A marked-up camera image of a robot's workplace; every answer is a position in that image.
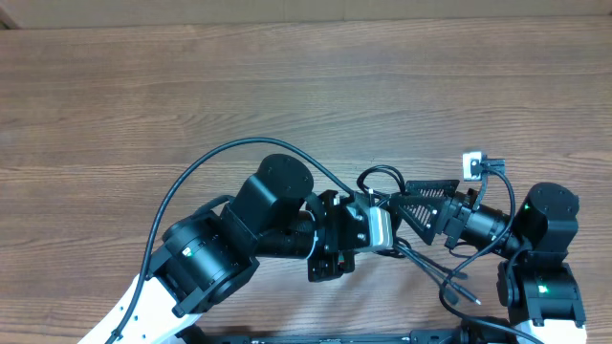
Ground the black right camera cable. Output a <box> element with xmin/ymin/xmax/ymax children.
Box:
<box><xmin>438</xmin><ymin>159</ymin><xmax>544</xmax><ymax>344</ymax></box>

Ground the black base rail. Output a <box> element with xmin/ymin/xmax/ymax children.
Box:
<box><xmin>174</xmin><ymin>325</ymin><xmax>516</xmax><ymax>344</ymax></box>

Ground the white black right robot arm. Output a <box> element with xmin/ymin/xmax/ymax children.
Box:
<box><xmin>388</xmin><ymin>181</ymin><xmax>587</xmax><ymax>343</ymax></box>

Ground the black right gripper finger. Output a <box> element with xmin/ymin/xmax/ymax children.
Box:
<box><xmin>389</xmin><ymin>195</ymin><xmax>450</xmax><ymax>245</ymax></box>
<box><xmin>405</xmin><ymin>180</ymin><xmax>459</xmax><ymax>197</ymax></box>

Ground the black camera cable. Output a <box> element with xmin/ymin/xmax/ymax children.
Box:
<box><xmin>438</xmin><ymin>159</ymin><xmax>544</xmax><ymax>344</ymax></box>
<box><xmin>104</xmin><ymin>137</ymin><xmax>355</xmax><ymax>344</ymax></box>

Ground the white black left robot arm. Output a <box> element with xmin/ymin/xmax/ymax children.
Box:
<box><xmin>82</xmin><ymin>154</ymin><xmax>392</xmax><ymax>343</ymax></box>

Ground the black cable bundle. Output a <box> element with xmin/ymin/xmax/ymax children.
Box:
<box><xmin>356</xmin><ymin>164</ymin><xmax>483</xmax><ymax>307</ymax></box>

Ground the black left camera cable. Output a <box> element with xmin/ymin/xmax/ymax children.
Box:
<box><xmin>104</xmin><ymin>137</ymin><xmax>355</xmax><ymax>344</ymax></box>

